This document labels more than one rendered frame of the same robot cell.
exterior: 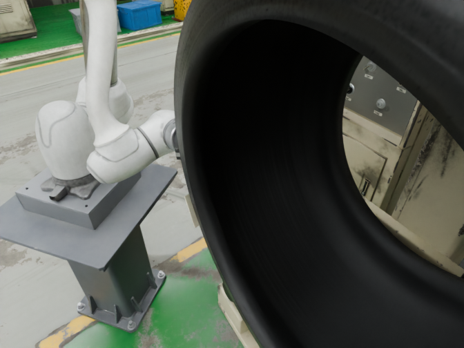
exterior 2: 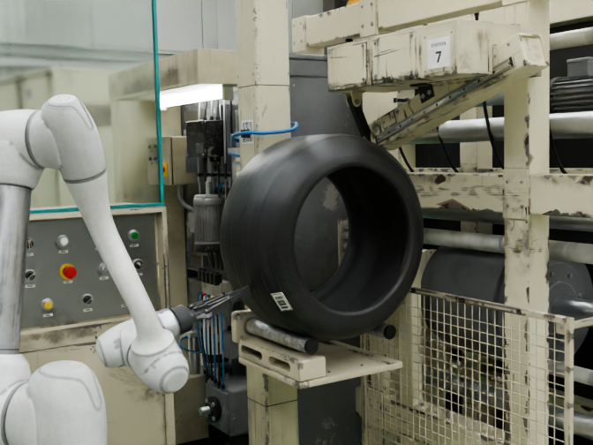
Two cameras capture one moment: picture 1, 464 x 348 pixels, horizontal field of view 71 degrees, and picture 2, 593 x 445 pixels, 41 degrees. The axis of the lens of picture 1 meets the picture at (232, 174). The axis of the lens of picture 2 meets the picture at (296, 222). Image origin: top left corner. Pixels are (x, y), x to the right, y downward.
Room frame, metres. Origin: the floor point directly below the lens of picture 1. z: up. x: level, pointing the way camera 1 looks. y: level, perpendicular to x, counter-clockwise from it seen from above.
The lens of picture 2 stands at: (0.38, 2.19, 1.44)
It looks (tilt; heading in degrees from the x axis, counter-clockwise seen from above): 5 degrees down; 270
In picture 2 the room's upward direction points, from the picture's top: 1 degrees counter-clockwise
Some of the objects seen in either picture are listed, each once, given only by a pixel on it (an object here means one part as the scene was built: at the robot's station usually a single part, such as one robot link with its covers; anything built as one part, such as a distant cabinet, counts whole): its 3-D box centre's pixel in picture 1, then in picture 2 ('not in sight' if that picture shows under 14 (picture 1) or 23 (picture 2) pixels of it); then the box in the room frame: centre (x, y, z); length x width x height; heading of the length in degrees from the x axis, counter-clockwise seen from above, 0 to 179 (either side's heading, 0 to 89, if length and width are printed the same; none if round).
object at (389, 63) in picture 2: not in sight; (416, 60); (-0.01, -0.27, 1.71); 0.61 x 0.25 x 0.15; 122
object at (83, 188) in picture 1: (74, 175); not in sight; (0.85, 0.54, 0.76); 0.22 x 0.18 x 0.06; 165
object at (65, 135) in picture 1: (68, 136); (63, 413); (0.88, 0.52, 0.90); 0.18 x 0.16 x 0.22; 163
